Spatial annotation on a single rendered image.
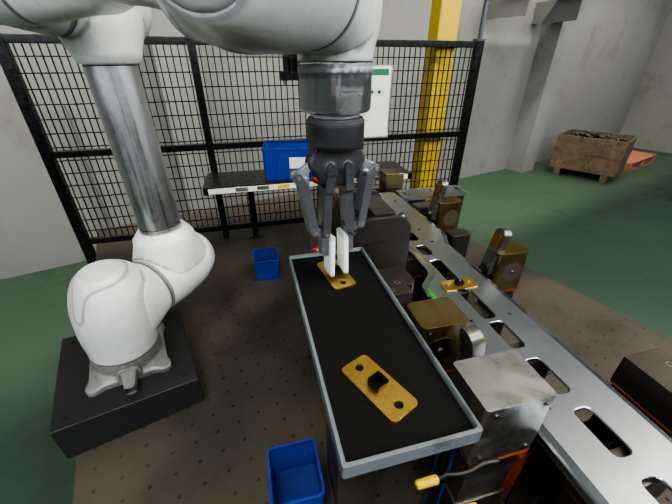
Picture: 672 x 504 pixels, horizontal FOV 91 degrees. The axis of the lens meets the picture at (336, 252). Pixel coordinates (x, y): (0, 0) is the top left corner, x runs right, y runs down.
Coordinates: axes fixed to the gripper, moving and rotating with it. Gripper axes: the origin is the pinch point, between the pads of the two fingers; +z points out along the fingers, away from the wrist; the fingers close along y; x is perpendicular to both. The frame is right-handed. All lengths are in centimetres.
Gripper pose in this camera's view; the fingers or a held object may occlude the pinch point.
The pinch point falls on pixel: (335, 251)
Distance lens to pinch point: 52.6
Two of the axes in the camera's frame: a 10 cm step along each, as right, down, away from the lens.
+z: 0.0, 8.7, 5.0
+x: -4.0, -4.5, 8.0
